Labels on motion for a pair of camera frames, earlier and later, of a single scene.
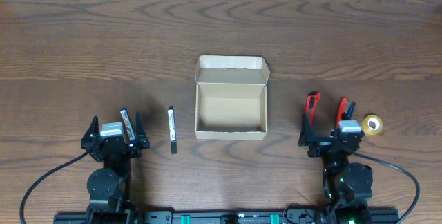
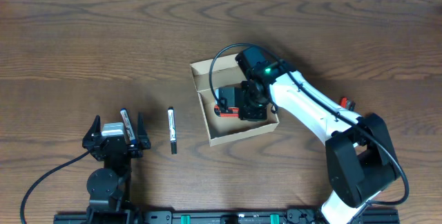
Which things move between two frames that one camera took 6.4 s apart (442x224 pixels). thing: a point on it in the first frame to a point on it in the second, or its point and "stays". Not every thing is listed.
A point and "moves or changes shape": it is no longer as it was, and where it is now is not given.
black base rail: [168, 217] stays
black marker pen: [173, 133] stays
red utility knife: [312, 99] moves or changes shape
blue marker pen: [128, 127] stays
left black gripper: [135, 153] stays
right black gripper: [318, 148] to [254, 115]
